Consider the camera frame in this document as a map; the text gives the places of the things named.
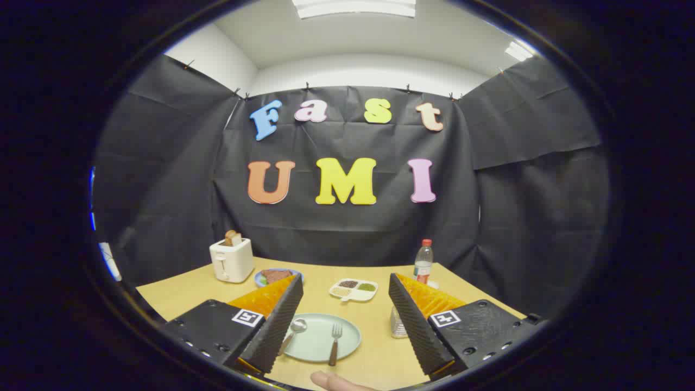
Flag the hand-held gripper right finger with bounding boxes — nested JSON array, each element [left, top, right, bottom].
[[388, 273, 544, 381]]

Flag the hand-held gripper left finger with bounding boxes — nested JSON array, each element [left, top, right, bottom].
[[163, 273, 305, 378]]

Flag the metal spoon with wooden handle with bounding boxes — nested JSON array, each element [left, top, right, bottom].
[[278, 318, 308, 357]]

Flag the metal fork with wooden handle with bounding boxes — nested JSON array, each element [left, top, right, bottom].
[[328, 324, 343, 367]]

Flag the pale green plate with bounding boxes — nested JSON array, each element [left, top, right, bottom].
[[280, 313, 362, 363]]

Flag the blue plate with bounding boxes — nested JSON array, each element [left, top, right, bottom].
[[254, 268, 305, 288]]

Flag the clear bottle with red cap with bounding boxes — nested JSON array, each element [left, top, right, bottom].
[[414, 239, 434, 285]]

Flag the white divided dish with beans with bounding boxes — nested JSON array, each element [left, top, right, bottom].
[[329, 278, 378, 302]]

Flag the white toaster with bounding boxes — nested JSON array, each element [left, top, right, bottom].
[[209, 237, 255, 283]]

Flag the small ceiling light panel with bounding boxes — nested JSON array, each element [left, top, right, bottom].
[[504, 41, 535, 62]]

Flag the long ceiling light panel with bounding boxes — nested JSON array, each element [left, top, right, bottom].
[[292, 0, 417, 20]]

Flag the metal wire basket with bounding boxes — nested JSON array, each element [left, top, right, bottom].
[[390, 306, 409, 339]]

